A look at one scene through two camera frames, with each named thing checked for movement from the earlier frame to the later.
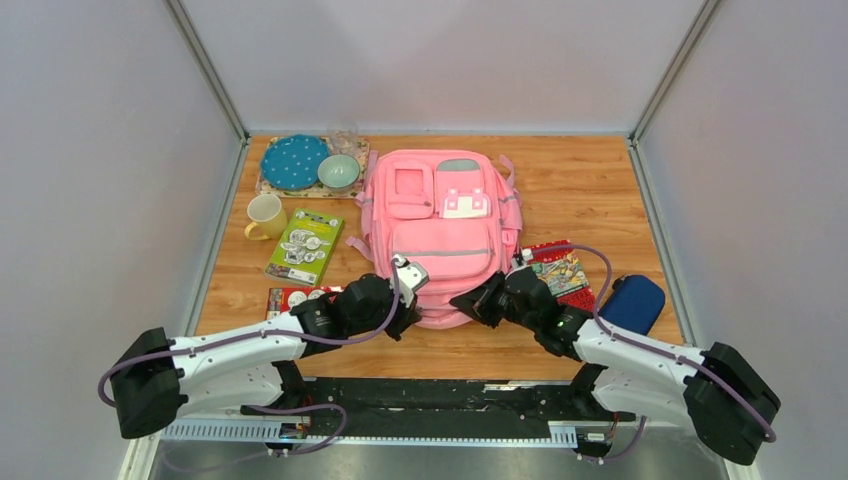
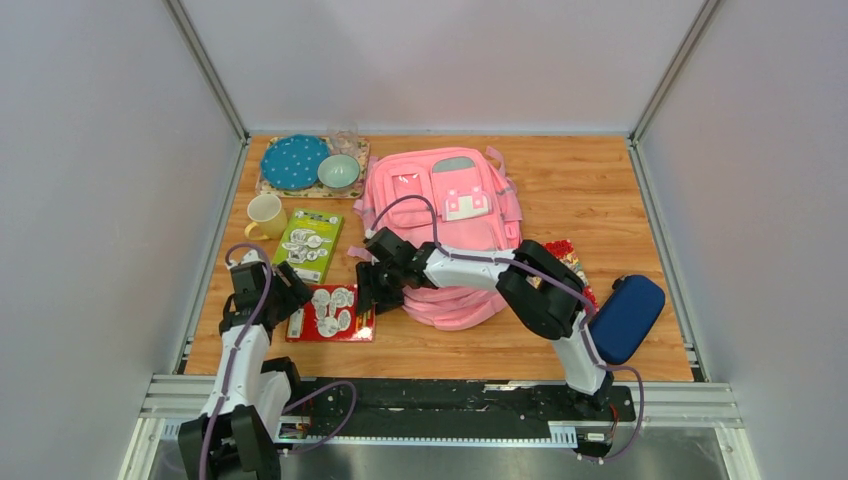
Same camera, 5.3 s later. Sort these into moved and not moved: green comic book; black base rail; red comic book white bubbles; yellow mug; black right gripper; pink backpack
Moved: black right gripper; red comic book white bubbles
Not moved: yellow mug; black base rail; pink backpack; green comic book
